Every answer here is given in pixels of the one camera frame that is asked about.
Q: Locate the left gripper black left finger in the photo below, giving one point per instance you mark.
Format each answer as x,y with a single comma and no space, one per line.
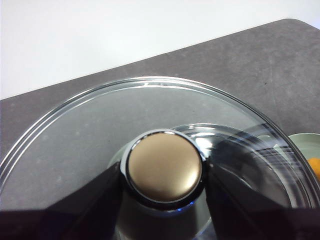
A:
75,215

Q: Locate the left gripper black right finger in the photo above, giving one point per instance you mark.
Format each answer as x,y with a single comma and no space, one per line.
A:
250,215

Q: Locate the yellow corn cob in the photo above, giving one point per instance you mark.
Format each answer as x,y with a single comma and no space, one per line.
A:
315,168

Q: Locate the glass lid with green knob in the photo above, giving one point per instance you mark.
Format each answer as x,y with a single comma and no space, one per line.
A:
163,166

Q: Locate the pale green round plate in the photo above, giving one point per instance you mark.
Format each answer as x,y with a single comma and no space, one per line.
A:
305,145

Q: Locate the pale green electric steamer pot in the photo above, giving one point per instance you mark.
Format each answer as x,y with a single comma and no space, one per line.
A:
200,130

